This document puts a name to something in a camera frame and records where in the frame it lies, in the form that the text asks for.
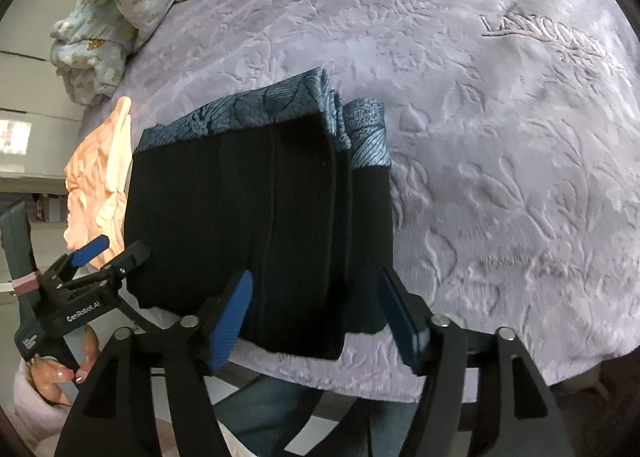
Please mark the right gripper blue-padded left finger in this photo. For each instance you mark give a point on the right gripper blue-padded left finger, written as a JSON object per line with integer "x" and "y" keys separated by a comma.
{"x": 113, "y": 414}

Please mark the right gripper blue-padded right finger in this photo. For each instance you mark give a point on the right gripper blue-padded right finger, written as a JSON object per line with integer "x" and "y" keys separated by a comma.
{"x": 490, "y": 375}

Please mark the black pants with patterned lining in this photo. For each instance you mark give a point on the black pants with patterned lining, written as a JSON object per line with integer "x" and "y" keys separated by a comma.
{"x": 288, "y": 183}

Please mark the pink fuzzy sleeve forearm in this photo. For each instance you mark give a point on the pink fuzzy sleeve forearm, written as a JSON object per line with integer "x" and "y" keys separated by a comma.
{"x": 38, "y": 422}

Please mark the person's left hand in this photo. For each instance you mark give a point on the person's left hand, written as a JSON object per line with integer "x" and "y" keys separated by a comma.
{"x": 48, "y": 375}

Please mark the peach orange garment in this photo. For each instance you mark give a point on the peach orange garment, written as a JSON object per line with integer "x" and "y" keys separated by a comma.
{"x": 96, "y": 178}

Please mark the person's blue jeans leg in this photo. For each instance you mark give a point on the person's blue jeans leg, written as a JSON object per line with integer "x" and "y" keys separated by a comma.
{"x": 267, "y": 414}

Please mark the white wardrobe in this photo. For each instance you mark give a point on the white wardrobe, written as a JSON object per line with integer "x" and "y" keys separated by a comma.
{"x": 39, "y": 123}

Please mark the light floral quilt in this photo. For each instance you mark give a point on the light floral quilt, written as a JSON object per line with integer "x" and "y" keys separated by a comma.
{"x": 91, "y": 45}

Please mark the lavender embossed bed cover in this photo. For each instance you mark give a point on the lavender embossed bed cover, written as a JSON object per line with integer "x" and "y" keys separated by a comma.
{"x": 514, "y": 131}

